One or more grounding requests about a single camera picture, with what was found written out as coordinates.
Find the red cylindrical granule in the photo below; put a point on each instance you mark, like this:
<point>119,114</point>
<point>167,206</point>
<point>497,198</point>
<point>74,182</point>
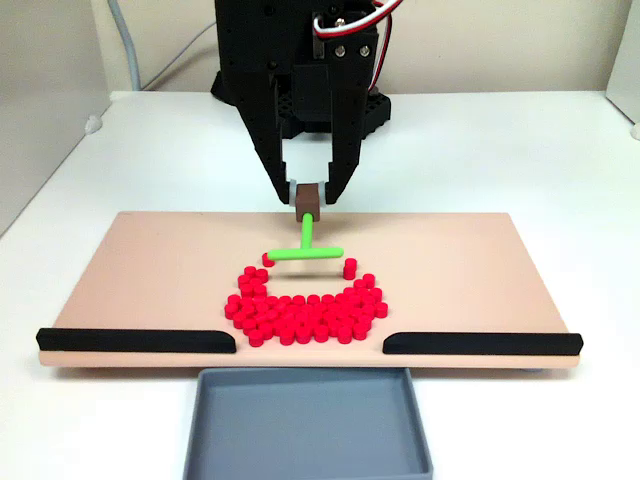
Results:
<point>350,269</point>
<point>267,261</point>

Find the small white bracket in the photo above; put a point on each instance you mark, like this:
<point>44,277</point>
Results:
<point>93,125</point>
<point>635,131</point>

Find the white side panel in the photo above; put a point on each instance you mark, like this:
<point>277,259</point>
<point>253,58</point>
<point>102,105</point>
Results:
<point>625,60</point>

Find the grey shallow tray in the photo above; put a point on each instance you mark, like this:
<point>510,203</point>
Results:
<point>305,425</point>

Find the grey side panel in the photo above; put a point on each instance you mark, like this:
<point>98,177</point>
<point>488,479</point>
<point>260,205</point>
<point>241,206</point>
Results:
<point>45,110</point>

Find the beige flat board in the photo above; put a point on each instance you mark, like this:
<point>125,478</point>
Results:
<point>150,270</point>

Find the black edge rail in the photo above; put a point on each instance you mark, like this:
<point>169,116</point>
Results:
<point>130,341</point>
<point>480,344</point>

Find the black table clamp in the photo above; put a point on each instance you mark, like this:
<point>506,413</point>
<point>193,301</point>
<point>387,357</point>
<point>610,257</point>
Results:
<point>222,90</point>

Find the red granules pile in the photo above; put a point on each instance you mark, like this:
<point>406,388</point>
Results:
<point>305,317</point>

